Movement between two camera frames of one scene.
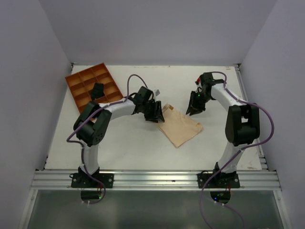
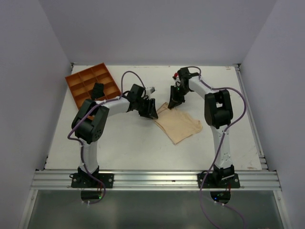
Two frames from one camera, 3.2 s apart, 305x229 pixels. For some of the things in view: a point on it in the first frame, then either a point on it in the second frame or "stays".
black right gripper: x=194 y=107 to x=175 y=100
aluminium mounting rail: x=156 y=180 stays
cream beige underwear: x=177 y=127 stays
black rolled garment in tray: x=97 y=91 stays
